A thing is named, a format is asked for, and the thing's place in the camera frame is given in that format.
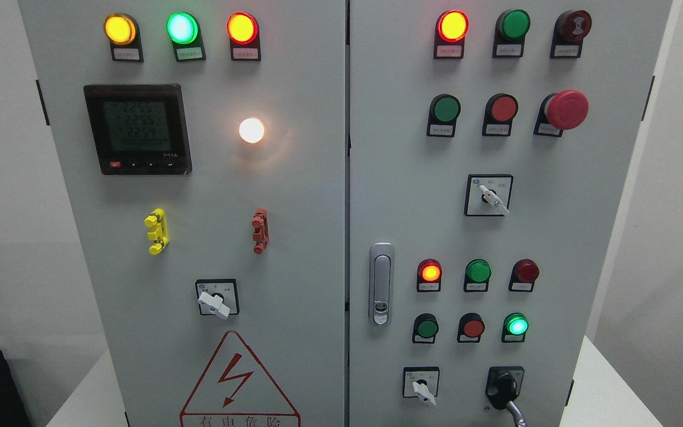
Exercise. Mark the black knob selector switch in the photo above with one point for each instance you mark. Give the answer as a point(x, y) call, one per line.
point(503, 385)

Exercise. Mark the grey electrical control cabinet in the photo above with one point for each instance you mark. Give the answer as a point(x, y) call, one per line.
point(343, 90)

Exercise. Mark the red terminal connector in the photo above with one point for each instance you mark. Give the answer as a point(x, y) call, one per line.
point(261, 230)

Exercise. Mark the red indicator light lower left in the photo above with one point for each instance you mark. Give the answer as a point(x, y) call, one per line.
point(429, 276)

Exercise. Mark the white lit indicator lamp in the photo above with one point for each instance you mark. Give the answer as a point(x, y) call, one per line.
point(251, 130)

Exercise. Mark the green push button lower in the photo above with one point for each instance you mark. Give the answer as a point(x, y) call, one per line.
point(425, 329)

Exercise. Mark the green push button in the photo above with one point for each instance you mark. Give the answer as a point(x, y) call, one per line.
point(425, 329)
point(444, 110)

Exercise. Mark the green push button upper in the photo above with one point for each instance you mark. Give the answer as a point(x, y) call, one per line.
point(444, 110)

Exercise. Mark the green indicator light lower middle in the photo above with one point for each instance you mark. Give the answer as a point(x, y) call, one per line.
point(477, 276)

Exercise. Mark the red push button lower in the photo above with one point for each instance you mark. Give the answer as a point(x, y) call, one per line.
point(470, 328)

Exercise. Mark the red push button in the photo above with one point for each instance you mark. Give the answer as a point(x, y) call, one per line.
point(499, 112)
point(470, 328)

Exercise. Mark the yellow terminal connector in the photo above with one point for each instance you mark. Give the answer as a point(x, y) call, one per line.
point(157, 231)

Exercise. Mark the red push button upper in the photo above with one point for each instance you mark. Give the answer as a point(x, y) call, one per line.
point(499, 112)

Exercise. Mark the red indicator light lower right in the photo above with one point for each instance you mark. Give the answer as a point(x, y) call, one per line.
point(524, 275)

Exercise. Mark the green lamp button lower right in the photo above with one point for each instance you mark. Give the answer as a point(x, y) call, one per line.
point(514, 328)

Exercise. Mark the red indicator light left door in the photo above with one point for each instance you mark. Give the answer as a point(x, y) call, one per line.
point(244, 37)

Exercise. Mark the red indicator light door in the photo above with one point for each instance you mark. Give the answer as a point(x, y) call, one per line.
point(244, 37)
point(450, 32)

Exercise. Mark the red electric hazard warning sticker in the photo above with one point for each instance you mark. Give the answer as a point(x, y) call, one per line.
point(235, 389)

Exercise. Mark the red indicator light right door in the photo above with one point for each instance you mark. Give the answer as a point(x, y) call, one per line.
point(450, 32)

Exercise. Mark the black digital power meter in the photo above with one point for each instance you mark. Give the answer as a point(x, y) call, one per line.
point(139, 129)

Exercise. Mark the green lit indicator light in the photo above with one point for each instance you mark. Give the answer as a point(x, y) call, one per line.
point(186, 36)

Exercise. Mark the red emergency stop mushroom button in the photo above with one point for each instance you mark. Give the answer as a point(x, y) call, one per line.
point(564, 110)

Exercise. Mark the green indicator light top right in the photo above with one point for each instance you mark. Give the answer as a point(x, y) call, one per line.
point(510, 31)

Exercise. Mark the yellow indicator light top left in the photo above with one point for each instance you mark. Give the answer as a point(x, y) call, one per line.
point(124, 37)

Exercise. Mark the dark red buzzer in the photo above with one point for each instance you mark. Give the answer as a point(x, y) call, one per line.
point(569, 31)

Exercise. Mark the silver door lock handle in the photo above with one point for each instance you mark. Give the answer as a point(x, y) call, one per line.
point(381, 258)

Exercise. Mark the white selector switch upper right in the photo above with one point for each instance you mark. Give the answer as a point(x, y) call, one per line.
point(488, 195)

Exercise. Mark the white selector switch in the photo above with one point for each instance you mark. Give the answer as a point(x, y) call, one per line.
point(488, 195)
point(421, 383)

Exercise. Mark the white selector switch left door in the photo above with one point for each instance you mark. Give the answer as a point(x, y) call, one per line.
point(218, 297)

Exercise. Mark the white selector switch bottom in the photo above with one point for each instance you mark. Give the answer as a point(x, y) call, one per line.
point(421, 383)

